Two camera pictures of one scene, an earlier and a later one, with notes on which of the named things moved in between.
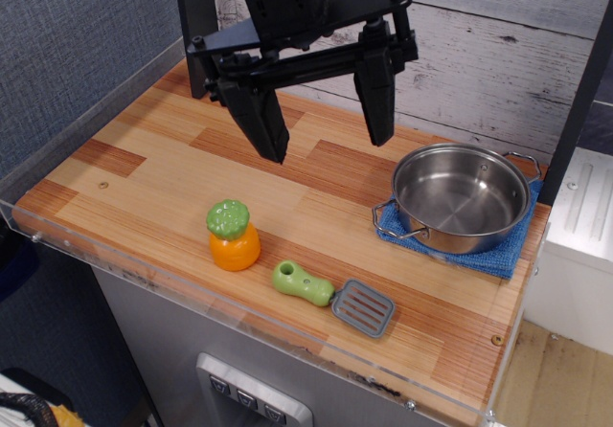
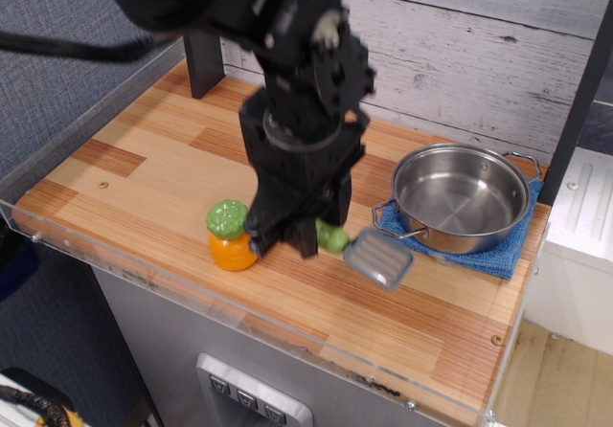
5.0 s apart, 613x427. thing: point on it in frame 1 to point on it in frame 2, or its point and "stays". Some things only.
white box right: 571,296 stays
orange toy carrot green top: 235,244 stays
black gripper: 306,28 to 304,152
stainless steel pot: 450,197 stays
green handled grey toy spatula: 359,305 to 376,257
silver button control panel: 230,396 stays
